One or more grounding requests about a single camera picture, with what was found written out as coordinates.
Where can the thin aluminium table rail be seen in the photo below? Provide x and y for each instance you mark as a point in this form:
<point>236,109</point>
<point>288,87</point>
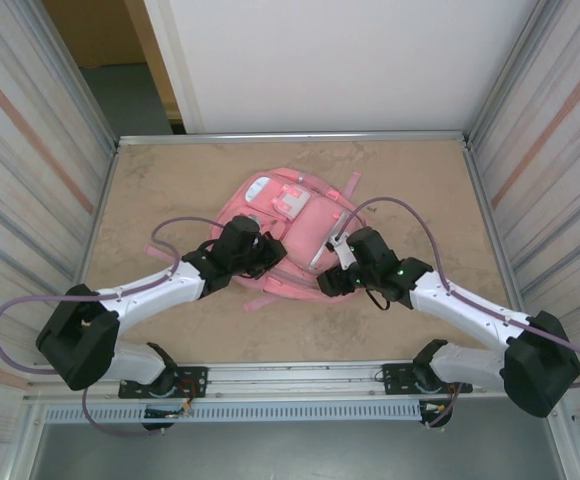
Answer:
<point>295,137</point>

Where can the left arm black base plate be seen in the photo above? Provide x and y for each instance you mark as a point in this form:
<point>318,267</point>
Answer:
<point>192,382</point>

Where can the wide aluminium mounting rail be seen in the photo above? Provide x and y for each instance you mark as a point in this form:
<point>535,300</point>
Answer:
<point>295,375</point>

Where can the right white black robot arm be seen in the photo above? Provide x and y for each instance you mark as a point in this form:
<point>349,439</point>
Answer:
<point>535,360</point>

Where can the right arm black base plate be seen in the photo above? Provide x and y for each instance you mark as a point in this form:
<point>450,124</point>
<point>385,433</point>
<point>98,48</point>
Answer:
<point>395,377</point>

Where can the pink student backpack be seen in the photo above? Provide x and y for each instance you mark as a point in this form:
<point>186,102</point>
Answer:
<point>315,225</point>

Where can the aluminium table side rail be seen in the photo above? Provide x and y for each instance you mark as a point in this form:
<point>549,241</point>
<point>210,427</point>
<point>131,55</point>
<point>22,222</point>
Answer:
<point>89,255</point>
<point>485,200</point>

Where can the aluminium frame post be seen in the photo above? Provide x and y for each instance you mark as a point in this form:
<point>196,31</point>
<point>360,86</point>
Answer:
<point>82,75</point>
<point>505,75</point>

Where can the corrugated translucent side panel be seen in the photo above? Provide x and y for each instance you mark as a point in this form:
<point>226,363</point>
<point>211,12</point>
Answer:
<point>10,150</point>
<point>560,150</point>

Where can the small circuit board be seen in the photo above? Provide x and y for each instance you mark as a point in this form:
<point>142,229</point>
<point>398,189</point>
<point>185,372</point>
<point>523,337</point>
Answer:
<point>167,413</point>

